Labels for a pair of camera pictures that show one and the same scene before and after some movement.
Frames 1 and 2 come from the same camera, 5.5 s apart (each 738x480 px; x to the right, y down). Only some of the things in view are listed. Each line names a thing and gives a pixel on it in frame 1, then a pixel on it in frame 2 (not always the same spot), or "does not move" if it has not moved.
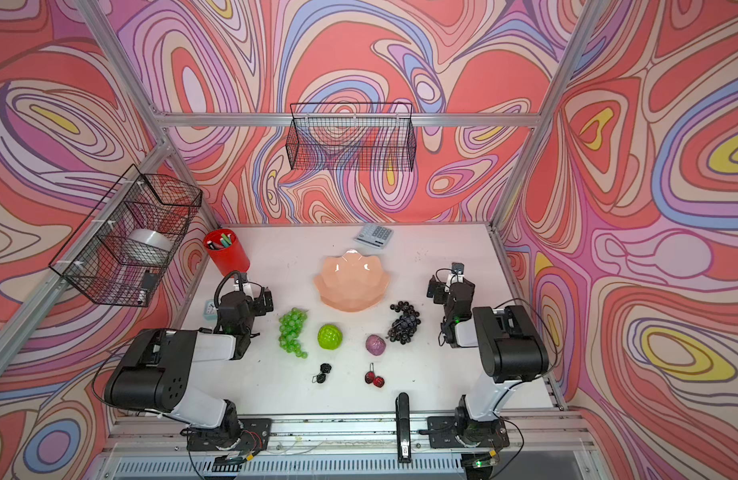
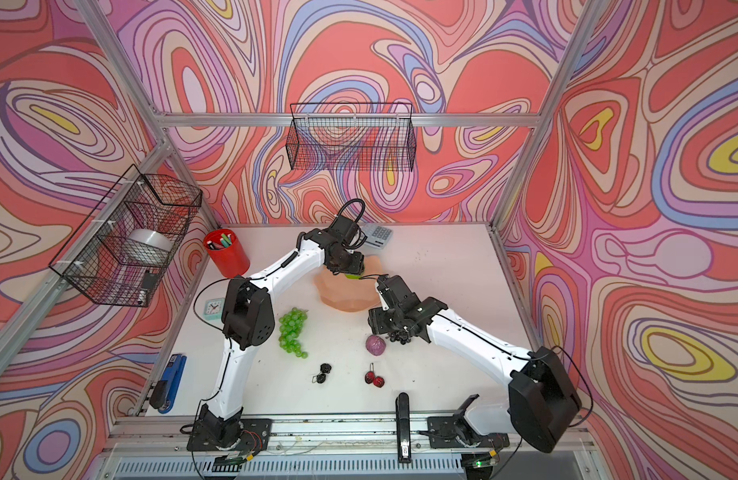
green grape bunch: [291, 324] does not move
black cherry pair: [324, 369] does not move
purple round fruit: [375, 344] does not move
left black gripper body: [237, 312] to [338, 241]
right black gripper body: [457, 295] to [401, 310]
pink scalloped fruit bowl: [351, 283] does not move
